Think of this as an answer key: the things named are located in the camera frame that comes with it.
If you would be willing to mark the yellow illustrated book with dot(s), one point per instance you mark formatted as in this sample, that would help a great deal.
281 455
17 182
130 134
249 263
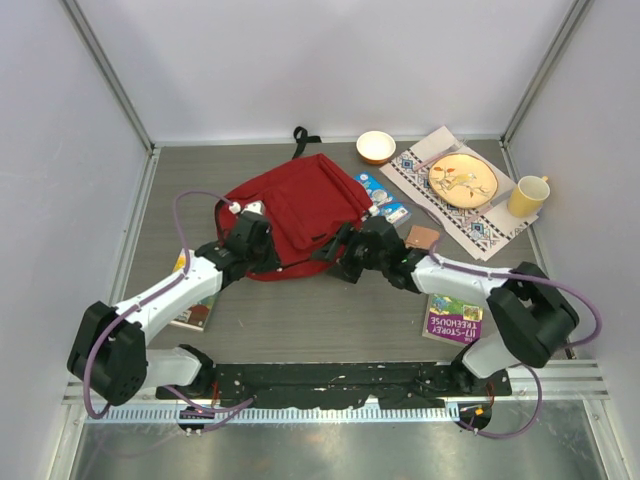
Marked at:
196 316

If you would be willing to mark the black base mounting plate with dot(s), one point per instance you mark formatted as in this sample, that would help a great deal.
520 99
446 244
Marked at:
338 386

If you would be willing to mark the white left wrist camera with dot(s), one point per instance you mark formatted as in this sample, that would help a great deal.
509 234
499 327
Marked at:
256 207

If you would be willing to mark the blue comic book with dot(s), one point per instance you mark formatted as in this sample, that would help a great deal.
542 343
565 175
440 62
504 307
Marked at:
387 206

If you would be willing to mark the brown leather wallet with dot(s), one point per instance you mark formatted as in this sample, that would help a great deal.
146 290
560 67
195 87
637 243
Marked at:
422 238

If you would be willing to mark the purple treehouse book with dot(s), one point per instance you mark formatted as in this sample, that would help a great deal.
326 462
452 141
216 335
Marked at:
452 321

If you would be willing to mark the pink handled fork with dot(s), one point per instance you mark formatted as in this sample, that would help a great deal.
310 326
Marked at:
454 147

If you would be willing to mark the yellow mug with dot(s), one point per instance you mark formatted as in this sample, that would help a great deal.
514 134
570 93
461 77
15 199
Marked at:
528 196

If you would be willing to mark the yellow bird plate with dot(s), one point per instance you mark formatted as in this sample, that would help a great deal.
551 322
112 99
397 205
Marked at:
463 181

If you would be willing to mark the patterned white placemat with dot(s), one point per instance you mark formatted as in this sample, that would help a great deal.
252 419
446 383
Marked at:
481 236

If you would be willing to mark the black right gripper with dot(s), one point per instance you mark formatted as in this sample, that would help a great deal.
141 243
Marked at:
346 269

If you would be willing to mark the red student backpack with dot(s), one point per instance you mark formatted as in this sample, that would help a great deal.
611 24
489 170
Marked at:
307 200

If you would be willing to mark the white orange bowl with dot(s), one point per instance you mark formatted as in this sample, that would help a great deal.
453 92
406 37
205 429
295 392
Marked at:
375 147

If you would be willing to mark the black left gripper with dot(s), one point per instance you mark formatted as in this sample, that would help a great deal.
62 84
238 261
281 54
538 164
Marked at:
273 262

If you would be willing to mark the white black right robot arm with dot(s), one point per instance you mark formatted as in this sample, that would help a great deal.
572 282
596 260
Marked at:
532 317

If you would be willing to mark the pink handled knife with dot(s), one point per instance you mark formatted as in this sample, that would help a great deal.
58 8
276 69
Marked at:
496 200

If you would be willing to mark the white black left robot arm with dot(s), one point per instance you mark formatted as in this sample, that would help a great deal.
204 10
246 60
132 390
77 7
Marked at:
111 353

